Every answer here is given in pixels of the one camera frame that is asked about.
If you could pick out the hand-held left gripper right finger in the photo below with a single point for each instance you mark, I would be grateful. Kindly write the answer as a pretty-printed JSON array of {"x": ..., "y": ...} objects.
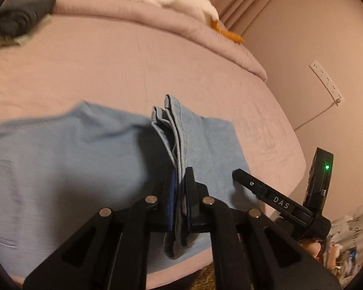
[{"x": 188, "y": 205}]

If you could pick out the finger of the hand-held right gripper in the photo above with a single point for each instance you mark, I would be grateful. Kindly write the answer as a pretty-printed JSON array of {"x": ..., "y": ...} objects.
[{"x": 272, "y": 199}]

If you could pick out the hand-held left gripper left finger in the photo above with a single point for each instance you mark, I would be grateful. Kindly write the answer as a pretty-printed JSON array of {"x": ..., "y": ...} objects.
[{"x": 171, "y": 199}]

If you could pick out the light blue denim pants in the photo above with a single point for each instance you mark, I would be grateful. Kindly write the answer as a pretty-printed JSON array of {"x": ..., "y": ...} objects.
[{"x": 78, "y": 163}]

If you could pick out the person's right hand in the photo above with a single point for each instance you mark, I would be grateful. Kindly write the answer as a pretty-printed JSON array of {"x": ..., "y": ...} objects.
[{"x": 310, "y": 247}]

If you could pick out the printed light cloth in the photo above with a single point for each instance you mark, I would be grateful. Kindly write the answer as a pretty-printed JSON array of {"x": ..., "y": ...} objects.
[{"x": 348, "y": 241}]

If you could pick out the shaggy tan rug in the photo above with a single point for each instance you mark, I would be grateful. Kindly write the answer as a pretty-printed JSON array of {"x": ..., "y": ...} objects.
[{"x": 204, "y": 278}]

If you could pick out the bed with pink sheet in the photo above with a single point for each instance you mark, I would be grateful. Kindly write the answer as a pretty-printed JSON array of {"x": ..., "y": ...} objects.
[{"x": 124, "y": 72}]

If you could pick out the pink quilt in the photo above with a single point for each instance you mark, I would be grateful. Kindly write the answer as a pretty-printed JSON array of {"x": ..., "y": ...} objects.
[{"x": 157, "y": 18}]

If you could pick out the dark folded clothes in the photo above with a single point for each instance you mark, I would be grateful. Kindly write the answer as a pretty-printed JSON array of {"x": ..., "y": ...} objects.
[{"x": 21, "y": 12}]

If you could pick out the white wall power strip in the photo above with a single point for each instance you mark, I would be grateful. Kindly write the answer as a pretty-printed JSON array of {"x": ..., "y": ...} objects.
[{"x": 326, "y": 81}]

